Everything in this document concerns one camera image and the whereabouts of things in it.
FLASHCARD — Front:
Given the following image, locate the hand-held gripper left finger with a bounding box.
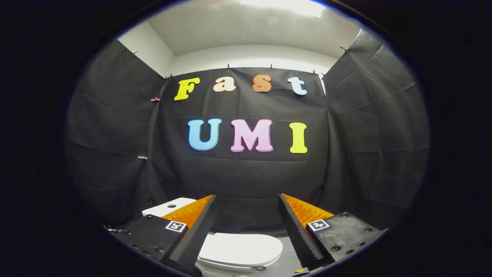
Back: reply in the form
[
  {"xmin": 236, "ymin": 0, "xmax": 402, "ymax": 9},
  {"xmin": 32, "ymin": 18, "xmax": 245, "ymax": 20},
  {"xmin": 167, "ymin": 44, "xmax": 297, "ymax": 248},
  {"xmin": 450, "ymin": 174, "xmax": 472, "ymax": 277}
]
[{"xmin": 111, "ymin": 194, "xmax": 218, "ymax": 277}]

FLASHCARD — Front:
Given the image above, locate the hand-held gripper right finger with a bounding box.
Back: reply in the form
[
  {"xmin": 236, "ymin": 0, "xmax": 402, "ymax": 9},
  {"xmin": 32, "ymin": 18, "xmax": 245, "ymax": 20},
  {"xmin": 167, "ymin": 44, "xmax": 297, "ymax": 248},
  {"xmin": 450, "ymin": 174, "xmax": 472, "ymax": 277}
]
[{"xmin": 278, "ymin": 193, "xmax": 386, "ymax": 272}]

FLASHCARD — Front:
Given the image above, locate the white toilet lid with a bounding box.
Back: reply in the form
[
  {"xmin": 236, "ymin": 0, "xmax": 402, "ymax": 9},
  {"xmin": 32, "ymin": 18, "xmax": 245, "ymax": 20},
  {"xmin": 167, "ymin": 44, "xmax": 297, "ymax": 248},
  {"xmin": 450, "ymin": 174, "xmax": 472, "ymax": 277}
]
[{"xmin": 198, "ymin": 232, "xmax": 284, "ymax": 268}]

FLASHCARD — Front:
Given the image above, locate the white ceramic toilet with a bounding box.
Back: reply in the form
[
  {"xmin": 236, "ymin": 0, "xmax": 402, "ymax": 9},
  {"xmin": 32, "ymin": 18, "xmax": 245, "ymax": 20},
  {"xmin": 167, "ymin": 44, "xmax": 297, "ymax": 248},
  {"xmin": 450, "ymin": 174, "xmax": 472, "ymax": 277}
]
[{"xmin": 142, "ymin": 197, "xmax": 284, "ymax": 274}]

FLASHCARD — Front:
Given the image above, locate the black backdrop cloth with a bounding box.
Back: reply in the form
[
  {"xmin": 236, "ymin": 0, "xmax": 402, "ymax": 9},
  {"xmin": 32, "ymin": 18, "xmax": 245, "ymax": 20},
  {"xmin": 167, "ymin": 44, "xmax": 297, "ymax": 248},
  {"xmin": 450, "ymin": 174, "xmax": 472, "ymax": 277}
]
[{"xmin": 65, "ymin": 29, "xmax": 430, "ymax": 236}]

